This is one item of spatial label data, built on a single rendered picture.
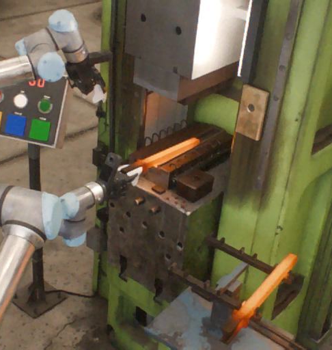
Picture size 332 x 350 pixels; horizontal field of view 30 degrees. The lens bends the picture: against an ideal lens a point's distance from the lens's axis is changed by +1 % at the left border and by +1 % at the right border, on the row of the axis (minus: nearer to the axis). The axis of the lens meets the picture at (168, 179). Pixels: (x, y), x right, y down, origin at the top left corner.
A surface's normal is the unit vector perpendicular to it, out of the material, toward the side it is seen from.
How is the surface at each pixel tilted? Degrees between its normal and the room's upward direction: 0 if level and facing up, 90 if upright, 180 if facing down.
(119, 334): 89
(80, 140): 0
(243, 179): 90
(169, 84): 90
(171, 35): 90
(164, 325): 0
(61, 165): 0
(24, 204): 27
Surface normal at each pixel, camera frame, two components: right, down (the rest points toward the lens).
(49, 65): 0.40, 0.52
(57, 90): -0.18, 0.00
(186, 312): 0.09, -0.84
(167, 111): 0.77, 0.40
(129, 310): -0.64, 0.36
